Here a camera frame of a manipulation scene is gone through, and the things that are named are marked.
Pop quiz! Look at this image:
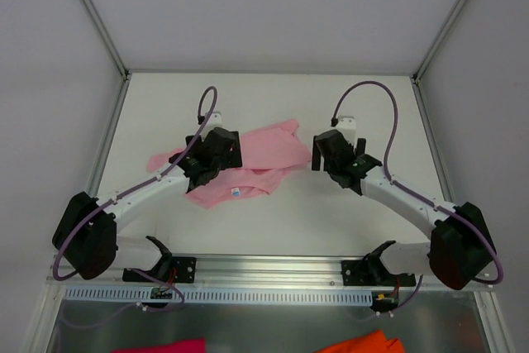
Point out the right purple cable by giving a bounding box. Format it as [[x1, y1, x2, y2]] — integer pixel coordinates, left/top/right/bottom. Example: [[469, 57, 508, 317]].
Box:
[[331, 79, 506, 286]]

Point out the aluminium frame post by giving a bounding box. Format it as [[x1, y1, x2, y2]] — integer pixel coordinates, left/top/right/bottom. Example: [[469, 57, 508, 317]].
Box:
[[412, 0, 469, 82], [79, 0, 130, 80]]

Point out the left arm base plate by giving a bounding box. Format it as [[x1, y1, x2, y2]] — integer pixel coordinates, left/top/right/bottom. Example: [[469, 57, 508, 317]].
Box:
[[145, 256, 198, 284]]

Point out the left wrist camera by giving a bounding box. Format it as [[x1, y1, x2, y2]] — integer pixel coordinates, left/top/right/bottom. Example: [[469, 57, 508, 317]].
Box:
[[200, 111, 222, 128]]

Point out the purple cable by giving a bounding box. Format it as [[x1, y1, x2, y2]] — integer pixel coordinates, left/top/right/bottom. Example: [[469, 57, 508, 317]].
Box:
[[331, 79, 506, 286], [54, 86, 219, 282]]

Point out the left aluminium frame post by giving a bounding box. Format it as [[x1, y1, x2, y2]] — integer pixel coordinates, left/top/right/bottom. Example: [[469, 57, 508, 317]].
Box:
[[79, 0, 130, 80]]

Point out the slotted cable duct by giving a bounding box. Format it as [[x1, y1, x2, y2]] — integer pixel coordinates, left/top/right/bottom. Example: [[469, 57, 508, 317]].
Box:
[[64, 285, 373, 307]]

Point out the red t shirt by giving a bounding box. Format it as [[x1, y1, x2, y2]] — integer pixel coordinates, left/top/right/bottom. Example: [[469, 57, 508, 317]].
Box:
[[112, 338, 206, 353]]

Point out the aluminium mounting rail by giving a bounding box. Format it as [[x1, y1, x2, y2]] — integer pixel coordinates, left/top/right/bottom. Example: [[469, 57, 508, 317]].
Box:
[[45, 251, 439, 286]]

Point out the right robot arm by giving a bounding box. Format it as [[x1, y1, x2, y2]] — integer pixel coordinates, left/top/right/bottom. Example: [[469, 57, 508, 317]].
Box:
[[312, 129, 503, 290]]

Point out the right aluminium frame post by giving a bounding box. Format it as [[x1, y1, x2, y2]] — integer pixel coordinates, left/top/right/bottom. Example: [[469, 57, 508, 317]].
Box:
[[412, 0, 469, 82]]

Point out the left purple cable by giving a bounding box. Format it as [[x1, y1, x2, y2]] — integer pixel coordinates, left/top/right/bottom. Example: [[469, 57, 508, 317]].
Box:
[[54, 86, 219, 282]]

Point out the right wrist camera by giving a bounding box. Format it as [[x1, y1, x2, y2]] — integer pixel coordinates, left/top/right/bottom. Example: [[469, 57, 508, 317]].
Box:
[[331, 116, 356, 142]]

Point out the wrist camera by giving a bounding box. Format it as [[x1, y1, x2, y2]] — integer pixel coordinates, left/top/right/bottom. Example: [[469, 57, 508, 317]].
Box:
[[331, 116, 356, 142], [200, 111, 222, 128]]

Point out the orange t shirt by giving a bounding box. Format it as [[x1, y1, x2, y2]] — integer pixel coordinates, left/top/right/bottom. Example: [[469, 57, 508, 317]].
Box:
[[319, 330, 405, 353]]

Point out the pink t shirt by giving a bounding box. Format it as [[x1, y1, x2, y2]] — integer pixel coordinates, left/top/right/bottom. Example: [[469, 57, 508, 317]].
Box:
[[147, 117, 311, 210]]

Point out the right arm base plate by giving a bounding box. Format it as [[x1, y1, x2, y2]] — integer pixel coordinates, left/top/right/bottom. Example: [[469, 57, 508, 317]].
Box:
[[341, 253, 417, 287]]

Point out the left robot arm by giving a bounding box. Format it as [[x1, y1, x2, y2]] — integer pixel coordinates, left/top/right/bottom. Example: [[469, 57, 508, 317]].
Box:
[[52, 127, 242, 281]]

